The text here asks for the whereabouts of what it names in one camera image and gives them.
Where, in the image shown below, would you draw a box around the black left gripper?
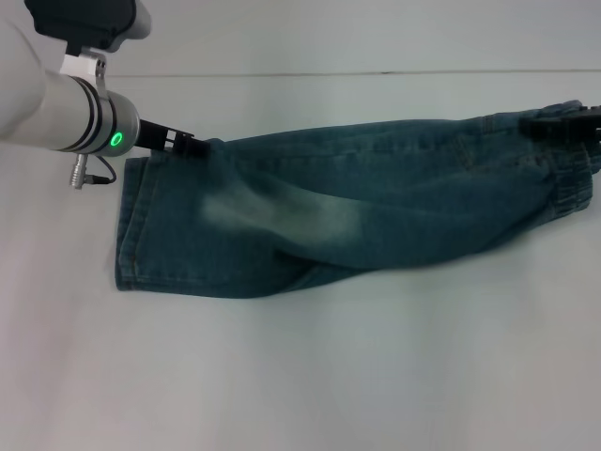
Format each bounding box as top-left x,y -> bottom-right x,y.
135,119 -> 210,159

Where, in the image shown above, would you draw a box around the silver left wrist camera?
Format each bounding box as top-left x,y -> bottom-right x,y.
23,0 -> 154,90

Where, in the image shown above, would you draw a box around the left arm plug with cable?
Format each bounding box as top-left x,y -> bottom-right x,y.
69,152 -> 117,189

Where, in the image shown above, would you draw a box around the blue denim shorts with print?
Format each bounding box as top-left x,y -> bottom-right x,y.
115,99 -> 597,302

